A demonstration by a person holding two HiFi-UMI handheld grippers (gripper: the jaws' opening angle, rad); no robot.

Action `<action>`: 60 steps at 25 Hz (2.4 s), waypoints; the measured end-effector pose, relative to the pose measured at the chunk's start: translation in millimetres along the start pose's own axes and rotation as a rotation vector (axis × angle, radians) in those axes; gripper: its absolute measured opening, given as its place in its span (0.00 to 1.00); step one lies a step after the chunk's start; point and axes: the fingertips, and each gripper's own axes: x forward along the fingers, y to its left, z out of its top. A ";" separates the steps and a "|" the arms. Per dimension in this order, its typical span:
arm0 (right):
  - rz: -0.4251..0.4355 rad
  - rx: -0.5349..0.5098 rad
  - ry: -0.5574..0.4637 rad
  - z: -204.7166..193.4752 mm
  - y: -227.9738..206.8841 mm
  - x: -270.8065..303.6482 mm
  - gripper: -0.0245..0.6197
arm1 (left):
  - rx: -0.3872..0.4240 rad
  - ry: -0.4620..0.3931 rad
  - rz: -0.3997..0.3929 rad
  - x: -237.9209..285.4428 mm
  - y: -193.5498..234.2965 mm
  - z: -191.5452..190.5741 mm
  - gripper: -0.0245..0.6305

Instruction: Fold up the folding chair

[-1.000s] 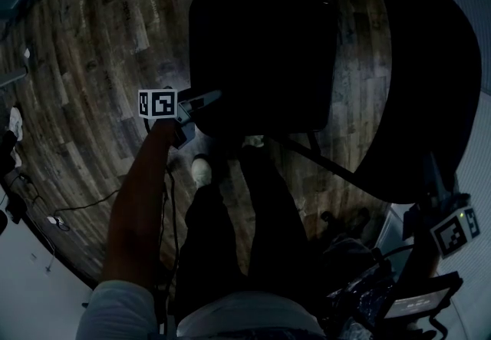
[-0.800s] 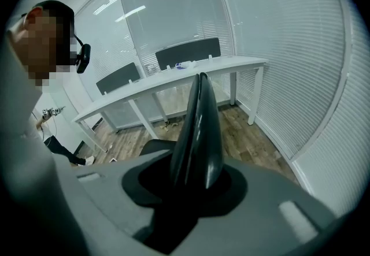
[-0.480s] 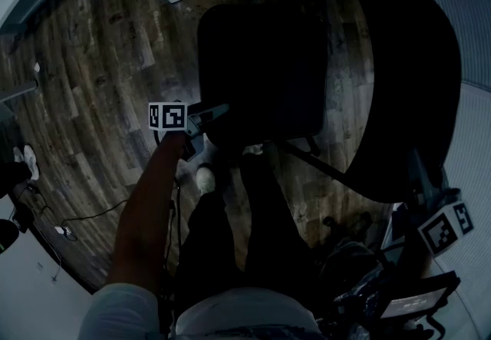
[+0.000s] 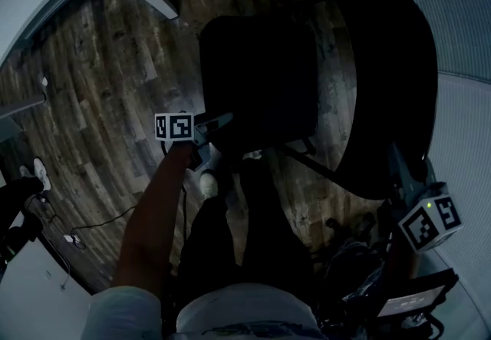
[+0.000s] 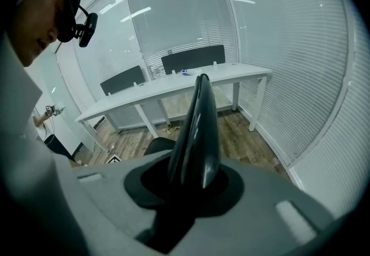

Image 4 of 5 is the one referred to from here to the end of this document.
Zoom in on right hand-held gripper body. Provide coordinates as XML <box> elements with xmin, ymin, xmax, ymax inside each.
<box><xmin>397</xmin><ymin>179</ymin><xmax>463</xmax><ymax>253</ymax></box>

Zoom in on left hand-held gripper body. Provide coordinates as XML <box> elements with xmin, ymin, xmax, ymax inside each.
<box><xmin>154</xmin><ymin>111</ymin><xmax>212</xmax><ymax>173</ymax></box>

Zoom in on black folding chair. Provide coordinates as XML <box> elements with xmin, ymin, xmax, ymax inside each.
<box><xmin>197</xmin><ymin>0</ymin><xmax>440</xmax><ymax>201</ymax></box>

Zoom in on person's right forearm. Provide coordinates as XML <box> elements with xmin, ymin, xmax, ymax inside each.
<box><xmin>389</xmin><ymin>242</ymin><xmax>423</xmax><ymax>280</ymax></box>

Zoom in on person's left forearm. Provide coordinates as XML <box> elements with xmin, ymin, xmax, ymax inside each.
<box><xmin>110</xmin><ymin>140</ymin><xmax>195</xmax><ymax>293</ymax></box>

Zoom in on person's left white shoe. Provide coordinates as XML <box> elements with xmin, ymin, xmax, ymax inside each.
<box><xmin>199</xmin><ymin>169</ymin><xmax>220</xmax><ymax>200</ymax></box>

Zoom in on black body-worn monitor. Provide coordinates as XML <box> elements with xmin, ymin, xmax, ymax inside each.
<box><xmin>377</xmin><ymin>269</ymin><xmax>460</xmax><ymax>319</ymax></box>

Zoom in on person's black trousers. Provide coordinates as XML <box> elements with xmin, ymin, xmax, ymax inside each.
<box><xmin>178</xmin><ymin>157</ymin><xmax>319</xmax><ymax>293</ymax></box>

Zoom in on person's white printed t-shirt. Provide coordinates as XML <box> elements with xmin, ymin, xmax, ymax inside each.
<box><xmin>80</xmin><ymin>282</ymin><xmax>327</xmax><ymax>340</ymax></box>

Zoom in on black monitor mount rig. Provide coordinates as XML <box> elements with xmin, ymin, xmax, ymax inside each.
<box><xmin>383</xmin><ymin>311</ymin><xmax>446</xmax><ymax>340</ymax></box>

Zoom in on thin black floor cable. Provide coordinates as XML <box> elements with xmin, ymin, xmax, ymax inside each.
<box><xmin>49</xmin><ymin>206</ymin><xmax>137</xmax><ymax>251</ymax></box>

